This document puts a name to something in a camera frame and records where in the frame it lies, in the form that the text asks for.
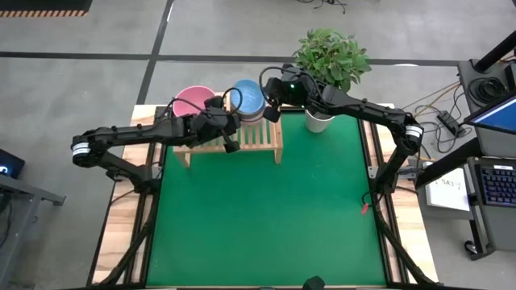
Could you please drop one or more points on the black power strip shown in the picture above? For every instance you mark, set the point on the black power strip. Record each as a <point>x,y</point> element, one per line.
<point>449,121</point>

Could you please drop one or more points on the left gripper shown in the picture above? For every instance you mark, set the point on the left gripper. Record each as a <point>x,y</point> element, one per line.
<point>217,123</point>

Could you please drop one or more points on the grey equipment cart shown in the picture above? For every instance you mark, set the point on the grey equipment cart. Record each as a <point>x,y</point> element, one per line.
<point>496,225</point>

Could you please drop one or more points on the black hazard-striped floor mat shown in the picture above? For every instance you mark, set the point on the black hazard-striped floor mat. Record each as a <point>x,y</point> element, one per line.
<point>40,5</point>

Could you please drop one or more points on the white plant pot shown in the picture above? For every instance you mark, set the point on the white plant pot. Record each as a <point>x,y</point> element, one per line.
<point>318,123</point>

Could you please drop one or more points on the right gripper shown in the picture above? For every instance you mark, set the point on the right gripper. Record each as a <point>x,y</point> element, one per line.
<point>275,92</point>

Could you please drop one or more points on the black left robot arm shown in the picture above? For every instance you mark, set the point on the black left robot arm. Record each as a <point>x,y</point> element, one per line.
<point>133,133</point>

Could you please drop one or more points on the plain pink bowl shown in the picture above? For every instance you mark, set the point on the plain pink bowl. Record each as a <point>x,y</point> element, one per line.
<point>191,98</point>

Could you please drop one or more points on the black caster wheel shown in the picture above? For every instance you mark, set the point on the black caster wheel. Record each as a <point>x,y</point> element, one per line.
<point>470,247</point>

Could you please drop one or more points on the black pole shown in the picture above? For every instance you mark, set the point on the black pole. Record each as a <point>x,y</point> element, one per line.
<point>496,52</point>

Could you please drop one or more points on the black metal rig frame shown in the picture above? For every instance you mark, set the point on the black metal rig frame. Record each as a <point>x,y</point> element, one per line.
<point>385,241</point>

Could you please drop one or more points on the green leafy plant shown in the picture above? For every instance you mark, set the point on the green leafy plant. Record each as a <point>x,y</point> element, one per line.
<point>330,56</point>

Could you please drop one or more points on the light blue patterned bowl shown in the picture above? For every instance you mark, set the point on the light blue patterned bowl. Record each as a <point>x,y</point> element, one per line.
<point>250,96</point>

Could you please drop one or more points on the black device with blue light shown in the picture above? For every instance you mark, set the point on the black device with blue light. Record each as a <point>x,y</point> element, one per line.
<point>10,163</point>

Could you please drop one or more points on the black keyboard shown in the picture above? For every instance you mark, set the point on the black keyboard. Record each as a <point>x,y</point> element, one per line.
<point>498,185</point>

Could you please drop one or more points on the laptop with blue screen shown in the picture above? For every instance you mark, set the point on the laptop with blue screen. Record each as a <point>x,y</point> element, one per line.
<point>498,117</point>

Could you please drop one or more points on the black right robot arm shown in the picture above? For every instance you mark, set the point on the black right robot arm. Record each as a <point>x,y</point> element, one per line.
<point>363,108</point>

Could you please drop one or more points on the wooden slatted shelf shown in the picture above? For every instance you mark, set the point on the wooden slatted shelf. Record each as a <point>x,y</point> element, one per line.
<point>258,137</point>

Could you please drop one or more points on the black round object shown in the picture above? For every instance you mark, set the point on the black round object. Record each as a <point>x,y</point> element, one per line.
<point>313,283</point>

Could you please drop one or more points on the grey metal desk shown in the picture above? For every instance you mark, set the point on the grey metal desk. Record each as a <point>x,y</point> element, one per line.
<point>24,191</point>

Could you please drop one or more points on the white paper sheet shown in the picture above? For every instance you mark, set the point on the white paper sheet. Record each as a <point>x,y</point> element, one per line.
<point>447,195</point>

